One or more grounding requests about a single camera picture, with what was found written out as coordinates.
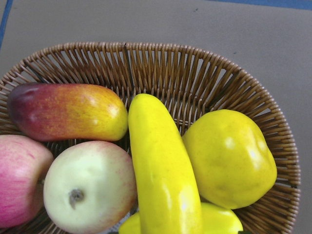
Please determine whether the wicker basket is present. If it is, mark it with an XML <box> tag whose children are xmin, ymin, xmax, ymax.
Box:
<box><xmin>0</xmin><ymin>42</ymin><xmax>301</xmax><ymax>234</ymax></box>

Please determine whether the yellow lemon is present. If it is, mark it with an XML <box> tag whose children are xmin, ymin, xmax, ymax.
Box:
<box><xmin>182</xmin><ymin>109</ymin><xmax>277</xmax><ymax>209</ymax></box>

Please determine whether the dark red mango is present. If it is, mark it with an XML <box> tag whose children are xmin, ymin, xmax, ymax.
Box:
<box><xmin>7</xmin><ymin>82</ymin><xmax>128</xmax><ymax>141</ymax></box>

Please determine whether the yellow starfruit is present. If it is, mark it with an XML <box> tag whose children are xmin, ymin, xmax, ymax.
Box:
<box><xmin>118</xmin><ymin>202</ymin><xmax>244</xmax><ymax>234</ymax></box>

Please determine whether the pink green apple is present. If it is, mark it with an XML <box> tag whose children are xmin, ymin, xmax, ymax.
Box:
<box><xmin>0</xmin><ymin>135</ymin><xmax>54</xmax><ymax>228</ymax></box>

